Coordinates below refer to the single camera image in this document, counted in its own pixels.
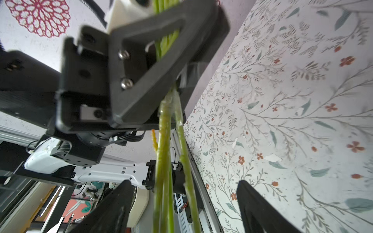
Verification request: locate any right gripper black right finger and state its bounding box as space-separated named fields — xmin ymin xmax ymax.
xmin=237 ymin=180 xmax=300 ymax=233

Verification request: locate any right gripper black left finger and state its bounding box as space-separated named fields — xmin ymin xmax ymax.
xmin=70 ymin=180 xmax=134 ymax=233

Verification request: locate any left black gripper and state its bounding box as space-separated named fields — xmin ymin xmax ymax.
xmin=0 ymin=25 xmax=187 ymax=167

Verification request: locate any pink artificial flower bouquet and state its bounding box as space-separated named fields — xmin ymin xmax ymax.
xmin=151 ymin=0 xmax=202 ymax=233

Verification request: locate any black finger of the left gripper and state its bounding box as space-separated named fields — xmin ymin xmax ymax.
xmin=107 ymin=1 xmax=230 ymax=125

